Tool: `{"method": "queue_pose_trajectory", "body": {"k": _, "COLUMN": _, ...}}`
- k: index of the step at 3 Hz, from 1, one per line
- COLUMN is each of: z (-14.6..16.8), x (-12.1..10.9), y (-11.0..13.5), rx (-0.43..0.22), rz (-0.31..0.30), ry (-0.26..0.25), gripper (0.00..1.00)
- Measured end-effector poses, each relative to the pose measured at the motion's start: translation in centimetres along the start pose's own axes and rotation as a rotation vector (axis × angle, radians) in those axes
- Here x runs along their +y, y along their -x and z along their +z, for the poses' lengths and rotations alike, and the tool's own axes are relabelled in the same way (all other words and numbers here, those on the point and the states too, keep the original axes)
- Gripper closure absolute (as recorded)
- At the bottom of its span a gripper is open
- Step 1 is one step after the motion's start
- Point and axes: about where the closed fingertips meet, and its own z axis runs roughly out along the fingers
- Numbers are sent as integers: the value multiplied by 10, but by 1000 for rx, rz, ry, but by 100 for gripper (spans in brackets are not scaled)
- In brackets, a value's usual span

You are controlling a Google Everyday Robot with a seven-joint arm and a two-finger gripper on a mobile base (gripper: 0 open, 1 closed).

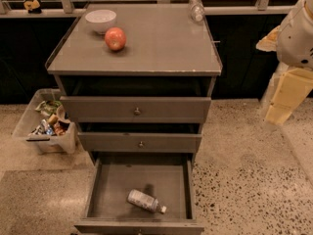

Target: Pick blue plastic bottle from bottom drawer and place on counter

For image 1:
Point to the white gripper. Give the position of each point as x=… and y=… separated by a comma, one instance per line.
x=295, y=38

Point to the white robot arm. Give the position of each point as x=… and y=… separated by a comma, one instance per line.
x=292, y=41

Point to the grey drawer cabinet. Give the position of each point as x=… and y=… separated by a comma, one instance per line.
x=166, y=55

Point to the grey bottom drawer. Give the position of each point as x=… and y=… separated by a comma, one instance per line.
x=167, y=177

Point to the grey drawer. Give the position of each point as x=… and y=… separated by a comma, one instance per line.
x=167, y=177
x=140, y=142
x=136, y=109

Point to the grey middle drawer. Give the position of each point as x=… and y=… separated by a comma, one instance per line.
x=140, y=142

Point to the grey top drawer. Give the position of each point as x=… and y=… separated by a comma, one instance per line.
x=136, y=109

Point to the red apple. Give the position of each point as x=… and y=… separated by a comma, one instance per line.
x=115, y=38

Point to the white bowl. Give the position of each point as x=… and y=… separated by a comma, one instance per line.
x=101, y=20

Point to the brown snack packet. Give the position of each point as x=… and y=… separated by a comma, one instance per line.
x=60, y=128

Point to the green snack bag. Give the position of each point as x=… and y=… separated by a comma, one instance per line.
x=47, y=108

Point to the blue snack packet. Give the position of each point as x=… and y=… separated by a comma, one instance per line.
x=43, y=128

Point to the clear plastic storage bin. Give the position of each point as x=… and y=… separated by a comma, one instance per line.
x=30, y=119

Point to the yellow black small object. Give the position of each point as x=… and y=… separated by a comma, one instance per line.
x=32, y=6

